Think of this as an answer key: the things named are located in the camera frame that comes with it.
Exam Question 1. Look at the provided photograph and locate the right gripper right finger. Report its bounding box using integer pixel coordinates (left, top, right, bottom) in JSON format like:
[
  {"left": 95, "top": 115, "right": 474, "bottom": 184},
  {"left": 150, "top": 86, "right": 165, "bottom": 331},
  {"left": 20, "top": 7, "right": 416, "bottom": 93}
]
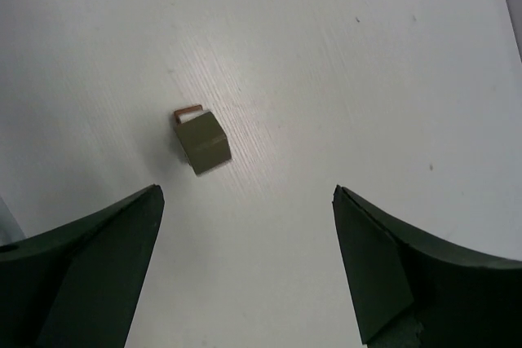
[{"left": 333, "top": 186, "right": 521, "bottom": 347}]

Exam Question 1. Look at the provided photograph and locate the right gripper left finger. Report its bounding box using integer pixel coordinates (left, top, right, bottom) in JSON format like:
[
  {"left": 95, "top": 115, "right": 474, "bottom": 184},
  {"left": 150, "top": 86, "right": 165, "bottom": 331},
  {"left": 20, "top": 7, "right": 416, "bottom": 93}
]
[{"left": 1, "top": 185, "right": 165, "bottom": 347}]

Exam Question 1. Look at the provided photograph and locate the white cube block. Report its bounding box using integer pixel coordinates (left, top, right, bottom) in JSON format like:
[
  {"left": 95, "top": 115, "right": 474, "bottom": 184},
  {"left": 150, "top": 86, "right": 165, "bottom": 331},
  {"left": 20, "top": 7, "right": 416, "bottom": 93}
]
[{"left": 179, "top": 117, "right": 191, "bottom": 125}]

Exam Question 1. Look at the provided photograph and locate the brown rectangular block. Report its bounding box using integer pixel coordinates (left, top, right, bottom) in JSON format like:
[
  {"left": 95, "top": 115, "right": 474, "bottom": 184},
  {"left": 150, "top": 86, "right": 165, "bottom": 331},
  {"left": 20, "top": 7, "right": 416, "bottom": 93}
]
[{"left": 173, "top": 104, "right": 203, "bottom": 126}]

